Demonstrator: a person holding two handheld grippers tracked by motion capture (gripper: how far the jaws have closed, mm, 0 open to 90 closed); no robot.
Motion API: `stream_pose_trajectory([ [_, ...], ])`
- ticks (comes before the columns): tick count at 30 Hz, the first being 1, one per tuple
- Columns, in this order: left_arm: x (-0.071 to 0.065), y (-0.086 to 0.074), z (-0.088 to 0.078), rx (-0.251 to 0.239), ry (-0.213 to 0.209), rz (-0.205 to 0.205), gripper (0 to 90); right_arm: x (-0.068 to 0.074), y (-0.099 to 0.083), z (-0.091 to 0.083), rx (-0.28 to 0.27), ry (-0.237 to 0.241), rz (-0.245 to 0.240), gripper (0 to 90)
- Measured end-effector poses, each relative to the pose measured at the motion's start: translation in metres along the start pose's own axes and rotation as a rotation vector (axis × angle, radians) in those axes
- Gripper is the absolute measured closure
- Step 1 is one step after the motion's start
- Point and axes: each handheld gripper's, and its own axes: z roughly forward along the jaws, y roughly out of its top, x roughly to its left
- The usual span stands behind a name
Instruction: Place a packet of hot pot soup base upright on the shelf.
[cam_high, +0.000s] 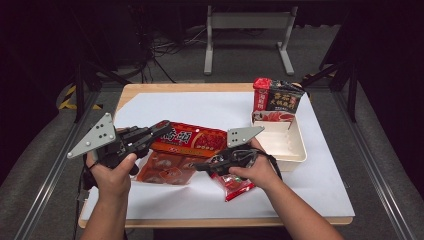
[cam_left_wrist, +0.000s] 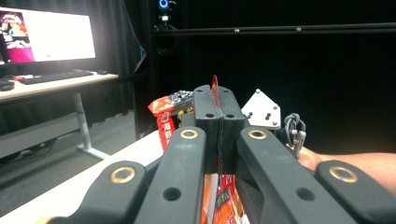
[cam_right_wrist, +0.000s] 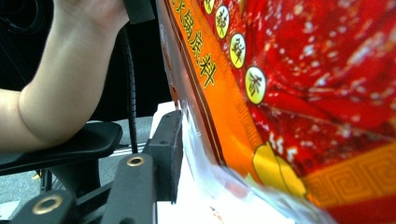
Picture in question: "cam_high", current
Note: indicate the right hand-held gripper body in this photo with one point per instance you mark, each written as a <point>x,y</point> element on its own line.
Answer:
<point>241,136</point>

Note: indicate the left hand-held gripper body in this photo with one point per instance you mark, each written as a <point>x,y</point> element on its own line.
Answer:
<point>98,135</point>

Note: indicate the large orange seasoning packet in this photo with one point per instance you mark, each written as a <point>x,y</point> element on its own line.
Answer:
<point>186,141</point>

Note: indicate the small red clear packet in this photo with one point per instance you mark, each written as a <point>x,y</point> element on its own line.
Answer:
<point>235,188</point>

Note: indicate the cream plastic container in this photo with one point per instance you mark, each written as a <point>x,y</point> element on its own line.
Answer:
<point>286,146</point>

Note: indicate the black red meat-picture packet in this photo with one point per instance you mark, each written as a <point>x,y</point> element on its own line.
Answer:
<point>280,98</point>

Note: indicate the person's right hand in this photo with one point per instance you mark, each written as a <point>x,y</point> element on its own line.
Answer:
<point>263,171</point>

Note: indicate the person's left hand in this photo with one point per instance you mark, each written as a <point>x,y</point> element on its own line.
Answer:
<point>111,180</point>

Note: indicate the white table mat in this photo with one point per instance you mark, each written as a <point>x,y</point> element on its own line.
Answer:
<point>200,106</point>

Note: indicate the yellow black striped tape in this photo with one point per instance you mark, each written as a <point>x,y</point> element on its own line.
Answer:
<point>66,100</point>

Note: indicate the wooden table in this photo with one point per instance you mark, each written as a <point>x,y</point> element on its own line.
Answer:
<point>186,87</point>

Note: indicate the grey metal stand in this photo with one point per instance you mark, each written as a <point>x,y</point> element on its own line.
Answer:
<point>250,20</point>

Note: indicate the black frame stand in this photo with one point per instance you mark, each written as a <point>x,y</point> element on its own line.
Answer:
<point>80,90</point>
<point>351,90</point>

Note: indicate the aluminium floor rail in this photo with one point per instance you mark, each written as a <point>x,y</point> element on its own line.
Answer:
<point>376,180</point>
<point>50,180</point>

